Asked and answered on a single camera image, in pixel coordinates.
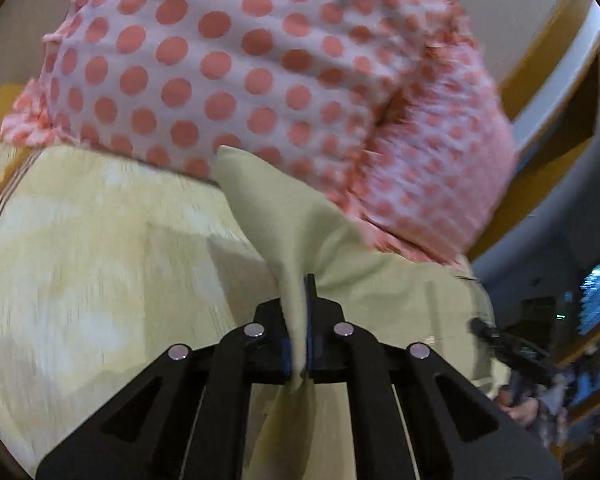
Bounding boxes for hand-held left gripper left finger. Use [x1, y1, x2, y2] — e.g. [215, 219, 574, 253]
[35, 298, 296, 480]

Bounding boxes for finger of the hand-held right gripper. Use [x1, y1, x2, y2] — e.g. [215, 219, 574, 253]
[469, 317, 567, 387]

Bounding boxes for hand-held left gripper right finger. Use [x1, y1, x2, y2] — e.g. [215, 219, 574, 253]
[304, 273, 564, 480]

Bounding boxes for pale yellow-green pants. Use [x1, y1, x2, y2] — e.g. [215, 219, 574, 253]
[211, 145, 512, 480]

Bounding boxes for person's right hand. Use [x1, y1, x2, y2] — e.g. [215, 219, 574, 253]
[496, 384, 543, 433]

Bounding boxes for bright window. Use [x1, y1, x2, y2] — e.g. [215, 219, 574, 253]
[577, 264, 600, 337]

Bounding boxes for pale yellow patterned bedsheet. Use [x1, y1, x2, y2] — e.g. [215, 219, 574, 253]
[0, 142, 291, 480]

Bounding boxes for pink polka dot shirt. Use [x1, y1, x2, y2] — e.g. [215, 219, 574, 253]
[1, 0, 518, 267]

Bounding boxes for wooden door frame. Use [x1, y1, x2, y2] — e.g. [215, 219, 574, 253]
[472, 0, 600, 262]

